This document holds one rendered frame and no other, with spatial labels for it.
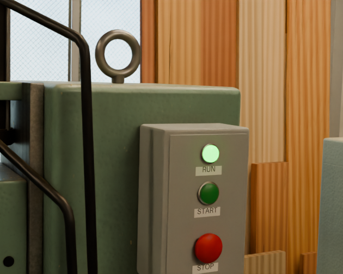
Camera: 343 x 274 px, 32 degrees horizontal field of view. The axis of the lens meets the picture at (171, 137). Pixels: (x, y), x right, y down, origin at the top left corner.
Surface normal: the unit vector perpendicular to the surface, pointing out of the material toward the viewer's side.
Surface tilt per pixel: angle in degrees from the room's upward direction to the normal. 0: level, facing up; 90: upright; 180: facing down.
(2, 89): 90
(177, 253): 90
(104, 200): 90
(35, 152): 90
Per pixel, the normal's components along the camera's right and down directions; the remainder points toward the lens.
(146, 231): -0.89, 0.02
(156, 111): 0.45, 0.10
